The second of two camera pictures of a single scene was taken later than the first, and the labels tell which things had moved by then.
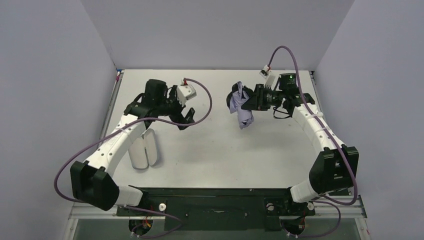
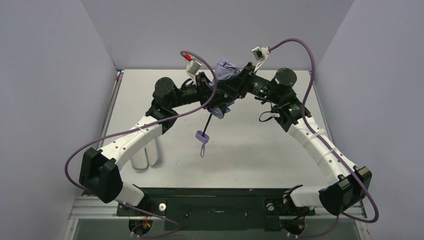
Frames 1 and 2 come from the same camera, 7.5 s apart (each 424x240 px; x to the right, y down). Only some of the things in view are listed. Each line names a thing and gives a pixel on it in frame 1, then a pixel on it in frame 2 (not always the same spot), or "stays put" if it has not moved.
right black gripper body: [258, 99] -> [245, 76]
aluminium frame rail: [356, 211] stays put
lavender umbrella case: [143, 150] stays put
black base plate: [220, 209] stays put
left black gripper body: [177, 110] -> [204, 83]
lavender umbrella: [245, 116] -> [225, 68]
